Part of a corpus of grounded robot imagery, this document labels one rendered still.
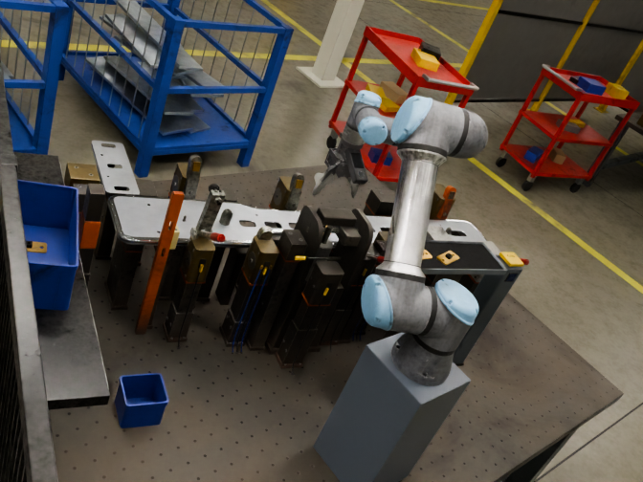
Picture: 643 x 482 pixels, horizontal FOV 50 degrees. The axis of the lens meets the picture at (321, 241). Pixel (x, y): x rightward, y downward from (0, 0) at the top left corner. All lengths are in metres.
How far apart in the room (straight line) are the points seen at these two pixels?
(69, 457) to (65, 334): 0.34
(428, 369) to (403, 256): 0.29
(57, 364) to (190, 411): 0.52
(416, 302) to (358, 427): 0.42
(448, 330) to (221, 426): 0.69
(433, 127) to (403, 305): 0.40
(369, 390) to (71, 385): 0.70
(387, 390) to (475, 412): 0.71
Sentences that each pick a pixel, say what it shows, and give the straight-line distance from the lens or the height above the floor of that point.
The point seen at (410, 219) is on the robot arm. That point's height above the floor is 1.44.
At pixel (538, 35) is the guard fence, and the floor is 0.87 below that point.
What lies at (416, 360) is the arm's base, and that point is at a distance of 1.66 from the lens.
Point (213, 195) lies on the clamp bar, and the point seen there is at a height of 1.21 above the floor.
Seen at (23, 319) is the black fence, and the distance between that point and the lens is 0.87.
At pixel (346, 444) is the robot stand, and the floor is 0.82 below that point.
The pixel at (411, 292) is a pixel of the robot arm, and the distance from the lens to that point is 1.54.
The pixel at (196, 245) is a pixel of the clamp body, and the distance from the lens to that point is 1.89.
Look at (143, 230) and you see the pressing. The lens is 1.98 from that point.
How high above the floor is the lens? 2.15
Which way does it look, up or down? 32 degrees down
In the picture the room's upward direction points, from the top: 23 degrees clockwise
